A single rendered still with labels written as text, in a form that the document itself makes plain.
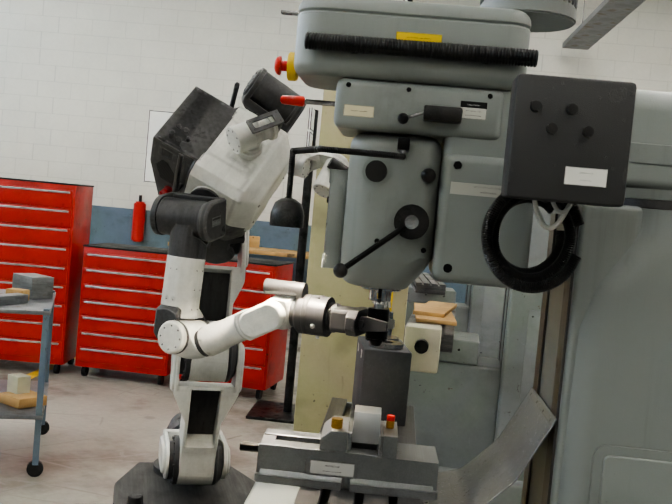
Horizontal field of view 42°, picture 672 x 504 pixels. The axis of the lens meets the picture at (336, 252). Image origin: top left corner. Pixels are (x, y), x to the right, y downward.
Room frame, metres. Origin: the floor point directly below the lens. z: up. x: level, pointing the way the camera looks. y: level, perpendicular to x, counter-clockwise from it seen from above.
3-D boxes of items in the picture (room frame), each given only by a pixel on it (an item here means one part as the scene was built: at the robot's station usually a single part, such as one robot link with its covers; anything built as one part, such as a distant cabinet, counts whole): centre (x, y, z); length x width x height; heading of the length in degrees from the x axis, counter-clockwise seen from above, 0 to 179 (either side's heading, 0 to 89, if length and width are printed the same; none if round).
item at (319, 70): (1.88, -0.12, 1.81); 0.47 x 0.26 x 0.16; 86
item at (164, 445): (2.64, 0.37, 0.68); 0.21 x 0.20 x 0.13; 14
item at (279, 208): (1.87, 0.11, 1.45); 0.07 x 0.07 x 0.06
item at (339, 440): (1.71, -0.04, 1.03); 0.12 x 0.06 x 0.04; 177
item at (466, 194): (1.87, -0.30, 1.47); 0.24 x 0.19 x 0.26; 176
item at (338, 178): (1.89, 0.01, 1.45); 0.04 x 0.04 x 0.21; 86
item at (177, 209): (2.09, 0.36, 1.39); 0.12 x 0.09 x 0.14; 72
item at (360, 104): (1.88, -0.15, 1.68); 0.34 x 0.24 x 0.10; 86
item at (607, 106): (1.53, -0.38, 1.62); 0.20 x 0.09 x 0.21; 86
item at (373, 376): (2.29, -0.15, 1.04); 0.22 x 0.12 x 0.20; 3
